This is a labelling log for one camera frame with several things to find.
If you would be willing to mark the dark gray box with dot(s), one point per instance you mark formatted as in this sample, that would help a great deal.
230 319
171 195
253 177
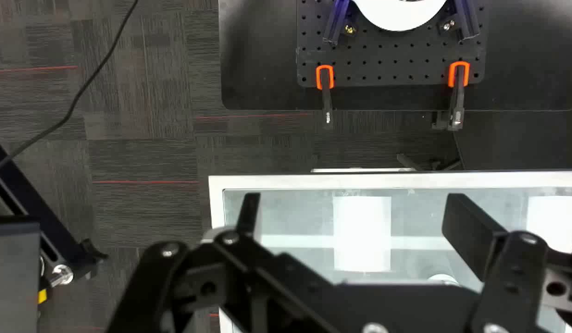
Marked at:
14 278

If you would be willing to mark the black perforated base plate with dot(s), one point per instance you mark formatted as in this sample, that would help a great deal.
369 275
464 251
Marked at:
390 58

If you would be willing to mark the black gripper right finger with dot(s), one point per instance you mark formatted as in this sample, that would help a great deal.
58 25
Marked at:
514 271

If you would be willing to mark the glass top table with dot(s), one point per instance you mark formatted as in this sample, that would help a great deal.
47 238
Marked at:
297 182

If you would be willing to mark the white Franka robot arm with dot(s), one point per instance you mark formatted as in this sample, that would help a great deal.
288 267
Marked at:
397 14

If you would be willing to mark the orange black bar clamp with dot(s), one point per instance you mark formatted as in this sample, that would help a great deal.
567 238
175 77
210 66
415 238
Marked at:
458 80
325 80

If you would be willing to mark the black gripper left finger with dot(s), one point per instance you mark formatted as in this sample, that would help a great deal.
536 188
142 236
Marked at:
236 278

